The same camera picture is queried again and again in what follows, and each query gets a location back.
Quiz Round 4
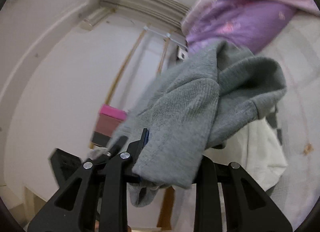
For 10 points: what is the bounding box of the grey zip hoodie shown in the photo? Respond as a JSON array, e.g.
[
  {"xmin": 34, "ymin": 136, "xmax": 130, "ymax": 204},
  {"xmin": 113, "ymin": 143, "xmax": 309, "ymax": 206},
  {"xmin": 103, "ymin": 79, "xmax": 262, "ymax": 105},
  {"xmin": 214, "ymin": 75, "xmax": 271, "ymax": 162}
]
[{"xmin": 87, "ymin": 40, "xmax": 288, "ymax": 208}]

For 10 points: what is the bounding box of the pink grey hanging towel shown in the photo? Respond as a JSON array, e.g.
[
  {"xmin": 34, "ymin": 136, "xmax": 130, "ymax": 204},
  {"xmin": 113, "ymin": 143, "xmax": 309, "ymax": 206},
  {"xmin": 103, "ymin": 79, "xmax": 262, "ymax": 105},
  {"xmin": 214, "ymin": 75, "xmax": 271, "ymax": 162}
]
[{"xmin": 89, "ymin": 104, "xmax": 127, "ymax": 149}]

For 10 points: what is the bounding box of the white dark-top tv cabinet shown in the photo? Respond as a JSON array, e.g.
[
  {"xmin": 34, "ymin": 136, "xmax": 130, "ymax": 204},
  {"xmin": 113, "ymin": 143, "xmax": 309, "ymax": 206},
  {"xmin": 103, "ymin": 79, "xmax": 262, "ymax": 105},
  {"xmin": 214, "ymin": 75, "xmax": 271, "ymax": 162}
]
[{"xmin": 176, "ymin": 46, "xmax": 188, "ymax": 62}]

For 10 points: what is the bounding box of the white folded sweater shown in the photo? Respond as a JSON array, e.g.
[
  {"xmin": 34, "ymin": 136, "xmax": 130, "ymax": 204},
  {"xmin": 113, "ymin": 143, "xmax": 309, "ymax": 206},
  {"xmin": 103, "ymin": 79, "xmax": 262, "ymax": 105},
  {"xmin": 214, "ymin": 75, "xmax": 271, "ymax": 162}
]
[{"xmin": 204, "ymin": 118, "xmax": 287, "ymax": 191}]

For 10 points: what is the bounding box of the checkered black white garment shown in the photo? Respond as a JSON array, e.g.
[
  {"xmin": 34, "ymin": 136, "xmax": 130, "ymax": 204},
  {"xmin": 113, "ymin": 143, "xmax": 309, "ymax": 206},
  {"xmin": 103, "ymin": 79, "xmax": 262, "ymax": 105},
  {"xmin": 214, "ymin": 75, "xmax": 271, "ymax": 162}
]
[{"xmin": 266, "ymin": 106, "xmax": 283, "ymax": 146}]

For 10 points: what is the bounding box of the left grey curtain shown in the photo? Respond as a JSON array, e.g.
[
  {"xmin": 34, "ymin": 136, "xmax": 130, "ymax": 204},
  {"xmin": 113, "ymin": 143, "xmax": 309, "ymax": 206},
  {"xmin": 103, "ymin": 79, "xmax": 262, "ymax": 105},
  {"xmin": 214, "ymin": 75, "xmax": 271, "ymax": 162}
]
[{"xmin": 100, "ymin": 0, "xmax": 189, "ymax": 30}]

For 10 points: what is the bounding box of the purple floral quilt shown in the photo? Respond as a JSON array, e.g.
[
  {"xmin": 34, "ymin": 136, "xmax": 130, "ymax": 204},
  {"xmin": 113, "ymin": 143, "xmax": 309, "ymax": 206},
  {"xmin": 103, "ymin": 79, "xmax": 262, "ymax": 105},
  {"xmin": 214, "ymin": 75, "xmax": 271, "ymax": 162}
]
[{"xmin": 181, "ymin": 0, "xmax": 319, "ymax": 54}]

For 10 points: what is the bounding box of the floral bed sheet mattress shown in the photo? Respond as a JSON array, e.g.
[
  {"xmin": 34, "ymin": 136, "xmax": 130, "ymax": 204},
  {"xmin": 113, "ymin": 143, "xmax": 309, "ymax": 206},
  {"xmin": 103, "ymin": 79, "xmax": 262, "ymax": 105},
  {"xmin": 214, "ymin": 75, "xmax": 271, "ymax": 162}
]
[{"xmin": 263, "ymin": 12, "xmax": 319, "ymax": 231}]

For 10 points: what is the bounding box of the white wall air conditioner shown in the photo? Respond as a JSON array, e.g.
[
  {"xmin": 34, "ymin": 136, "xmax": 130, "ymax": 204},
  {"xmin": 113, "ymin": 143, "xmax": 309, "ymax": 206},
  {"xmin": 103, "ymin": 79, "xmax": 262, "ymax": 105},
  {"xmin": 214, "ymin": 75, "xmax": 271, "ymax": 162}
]
[{"xmin": 79, "ymin": 7, "xmax": 116, "ymax": 31}]

